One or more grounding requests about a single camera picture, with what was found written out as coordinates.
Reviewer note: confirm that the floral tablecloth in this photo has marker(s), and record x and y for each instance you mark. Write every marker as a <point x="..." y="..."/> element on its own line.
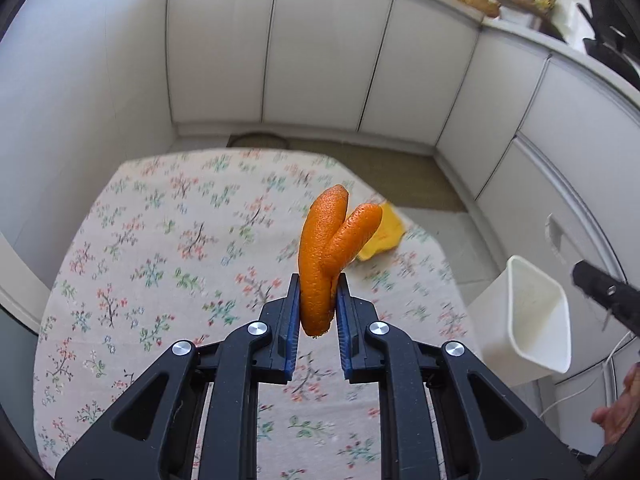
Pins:
<point x="150" y="260"/>

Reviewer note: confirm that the dark round floor bowl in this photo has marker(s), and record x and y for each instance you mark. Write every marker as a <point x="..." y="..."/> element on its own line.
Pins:
<point x="257" y="137"/>

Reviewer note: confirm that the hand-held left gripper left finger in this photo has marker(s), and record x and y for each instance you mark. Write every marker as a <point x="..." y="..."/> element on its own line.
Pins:
<point x="292" y="330"/>

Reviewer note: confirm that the black cookware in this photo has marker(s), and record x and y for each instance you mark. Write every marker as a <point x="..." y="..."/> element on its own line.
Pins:
<point x="607" y="40"/>

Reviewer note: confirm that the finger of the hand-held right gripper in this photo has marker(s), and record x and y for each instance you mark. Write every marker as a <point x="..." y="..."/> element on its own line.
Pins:
<point x="620" y="300"/>

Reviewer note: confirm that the white kitchen cabinet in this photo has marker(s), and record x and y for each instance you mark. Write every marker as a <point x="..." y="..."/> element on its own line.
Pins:
<point x="525" y="125"/>
<point x="320" y="45"/>

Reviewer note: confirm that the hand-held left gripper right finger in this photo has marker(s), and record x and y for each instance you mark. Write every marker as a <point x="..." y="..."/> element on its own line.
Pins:
<point x="344" y="335"/>

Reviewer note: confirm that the orange peel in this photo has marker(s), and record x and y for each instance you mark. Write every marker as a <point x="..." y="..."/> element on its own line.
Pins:
<point x="320" y="270"/>

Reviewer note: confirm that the yellow peel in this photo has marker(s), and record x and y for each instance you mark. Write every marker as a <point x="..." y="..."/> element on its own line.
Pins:
<point x="382" y="240"/>

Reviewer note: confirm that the white plastic bin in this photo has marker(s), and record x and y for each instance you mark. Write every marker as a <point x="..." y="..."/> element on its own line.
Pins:
<point x="530" y="320"/>

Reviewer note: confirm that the person's right hand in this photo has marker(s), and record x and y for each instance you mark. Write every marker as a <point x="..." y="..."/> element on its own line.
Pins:
<point x="622" y="410"/>

